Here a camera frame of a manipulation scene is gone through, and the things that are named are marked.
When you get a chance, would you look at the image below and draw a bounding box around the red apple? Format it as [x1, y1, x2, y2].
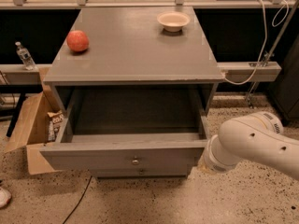
[66, 30, 89, 52]

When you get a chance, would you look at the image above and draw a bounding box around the metal railing beam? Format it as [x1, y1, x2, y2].
[0, 62, 281, 86]

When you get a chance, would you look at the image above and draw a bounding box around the grey wooden drawer cabinet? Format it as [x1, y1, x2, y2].
[43, 6, 226, 179]

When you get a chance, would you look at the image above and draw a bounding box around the brown cardboard box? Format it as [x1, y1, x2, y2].
[3, 66, 64, 175]

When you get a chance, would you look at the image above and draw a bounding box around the black floor cable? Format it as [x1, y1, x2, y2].
[61, 175, 93, 224]

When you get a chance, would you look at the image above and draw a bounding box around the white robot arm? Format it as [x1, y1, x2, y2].
[198, 111, 299, 180]

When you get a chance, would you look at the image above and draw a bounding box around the white bowl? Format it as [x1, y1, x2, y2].
[157, 11, 191, 33]

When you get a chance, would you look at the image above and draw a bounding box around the grey drawer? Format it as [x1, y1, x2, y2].
[91, 167, 191, 178]
[41, 86, 207, 171]

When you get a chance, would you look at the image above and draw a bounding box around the grey top drawer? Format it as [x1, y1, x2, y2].
[41, 86, 207, 171]

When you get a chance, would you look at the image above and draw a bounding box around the snack bag in box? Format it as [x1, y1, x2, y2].
[48, 111, 64, 142]

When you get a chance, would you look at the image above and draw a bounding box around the grey bottom drawer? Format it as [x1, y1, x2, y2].
[91, 167, 191, 178]

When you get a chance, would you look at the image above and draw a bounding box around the clear plastic water bottle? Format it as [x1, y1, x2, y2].
[15, 41, 36, 70]

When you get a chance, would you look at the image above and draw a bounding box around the white cable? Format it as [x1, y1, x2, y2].
[222, 0, 291, 86]

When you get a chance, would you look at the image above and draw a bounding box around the slanted metal rod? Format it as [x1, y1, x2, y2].
[246, 0, 299, 108]

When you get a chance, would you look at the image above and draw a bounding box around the white and red shoe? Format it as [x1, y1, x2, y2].
[0, 187, 12, 208]

